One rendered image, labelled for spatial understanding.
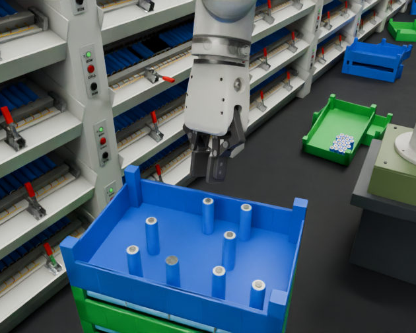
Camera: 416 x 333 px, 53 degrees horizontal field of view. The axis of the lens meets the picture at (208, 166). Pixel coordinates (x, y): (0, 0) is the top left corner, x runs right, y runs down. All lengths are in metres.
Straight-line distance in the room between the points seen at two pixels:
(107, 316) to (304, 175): 1.17
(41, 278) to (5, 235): 0.20
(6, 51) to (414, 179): 0.95
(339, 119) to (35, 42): 1.37
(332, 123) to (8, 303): 1.43
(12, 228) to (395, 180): 0.92
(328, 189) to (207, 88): 1.09
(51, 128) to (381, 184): 0.82
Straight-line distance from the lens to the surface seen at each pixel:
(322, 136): 1.88
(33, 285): 1.19
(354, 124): 1.94
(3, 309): 1.17
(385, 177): 1.14
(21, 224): 1.07
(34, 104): 1.03
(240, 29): 0.59
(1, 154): 0.96
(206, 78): 0.60
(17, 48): 0.93
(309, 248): 1.37
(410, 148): 1.22
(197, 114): 0.62
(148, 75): 1.21
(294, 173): 1.68
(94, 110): 1.06
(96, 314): 0.67
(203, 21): 0.60
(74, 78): 1.00
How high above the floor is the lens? 0.96
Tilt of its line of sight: 35 degrees down
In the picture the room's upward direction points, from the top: straight up
